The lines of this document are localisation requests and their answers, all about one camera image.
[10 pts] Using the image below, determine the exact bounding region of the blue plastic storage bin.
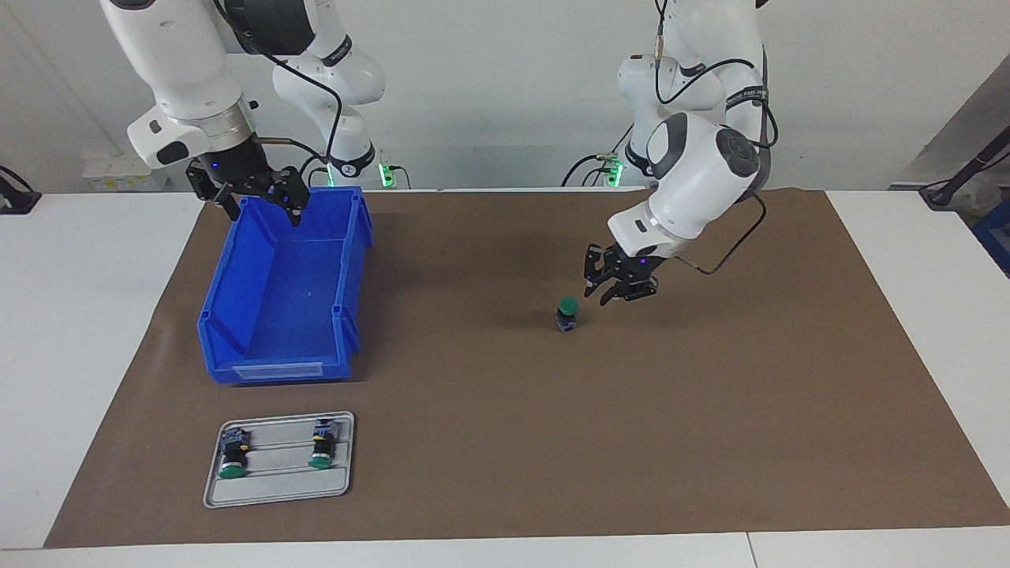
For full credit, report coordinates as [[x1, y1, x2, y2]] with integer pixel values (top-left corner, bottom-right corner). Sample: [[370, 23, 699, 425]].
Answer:
[[197, 186, 373, 386]]

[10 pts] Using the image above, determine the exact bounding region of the blue crate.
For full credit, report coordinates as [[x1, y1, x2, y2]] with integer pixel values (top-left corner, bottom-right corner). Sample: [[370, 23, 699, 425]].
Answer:
[[971, 197, 1010, 277]]

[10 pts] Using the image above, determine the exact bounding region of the black stand pole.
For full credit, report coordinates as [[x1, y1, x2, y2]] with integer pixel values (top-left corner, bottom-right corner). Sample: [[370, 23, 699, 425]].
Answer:
[[919, 126, 1010, 210]]

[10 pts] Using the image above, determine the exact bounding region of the brown table mat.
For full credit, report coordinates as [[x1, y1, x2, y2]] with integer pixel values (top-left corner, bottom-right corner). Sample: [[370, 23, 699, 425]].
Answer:
[[43, 188, 1010, 549]]

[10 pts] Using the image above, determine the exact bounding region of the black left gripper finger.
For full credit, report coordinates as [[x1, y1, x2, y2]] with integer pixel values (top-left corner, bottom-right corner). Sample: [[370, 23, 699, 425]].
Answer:
[[585, 246, 616, 298], [601, 278, 658, 307]]

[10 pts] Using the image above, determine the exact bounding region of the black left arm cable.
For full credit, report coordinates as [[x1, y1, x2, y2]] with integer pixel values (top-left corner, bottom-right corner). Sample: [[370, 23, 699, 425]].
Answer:
[[653, 0, 780, 276]]

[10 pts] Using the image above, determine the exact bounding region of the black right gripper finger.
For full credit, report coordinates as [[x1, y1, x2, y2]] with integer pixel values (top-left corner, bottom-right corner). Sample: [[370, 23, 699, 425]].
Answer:
[[187, 162, 240, 223], [264, 166, 310, 228]]

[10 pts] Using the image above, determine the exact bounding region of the black clamp base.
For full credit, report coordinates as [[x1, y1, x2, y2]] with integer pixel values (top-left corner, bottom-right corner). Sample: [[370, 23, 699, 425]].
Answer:
[[0, 166, 42, 215]]

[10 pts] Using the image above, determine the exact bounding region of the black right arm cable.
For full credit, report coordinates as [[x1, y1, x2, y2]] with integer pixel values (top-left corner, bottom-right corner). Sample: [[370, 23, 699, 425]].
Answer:
[[213, 0, 344, 186]]

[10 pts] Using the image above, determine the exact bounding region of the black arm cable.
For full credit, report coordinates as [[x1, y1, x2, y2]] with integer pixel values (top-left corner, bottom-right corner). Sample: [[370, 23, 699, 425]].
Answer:
[[213, 0, 344, 186], [653, 0, 780, 276]]

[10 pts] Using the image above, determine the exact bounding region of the grey metal tray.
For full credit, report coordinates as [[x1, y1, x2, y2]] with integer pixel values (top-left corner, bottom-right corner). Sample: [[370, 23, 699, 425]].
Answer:
[[203, 411, 356, 510]]

